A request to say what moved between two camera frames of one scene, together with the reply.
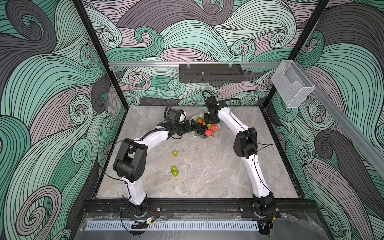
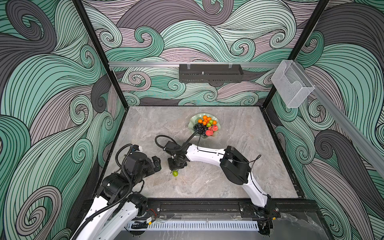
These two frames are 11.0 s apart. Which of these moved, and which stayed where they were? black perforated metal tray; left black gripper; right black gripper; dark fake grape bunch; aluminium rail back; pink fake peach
Moved: left black gripper; right black gripper
Stayed: black perforated metal tray; dark fake grape bunch; aluminium rail back; pink fake peach
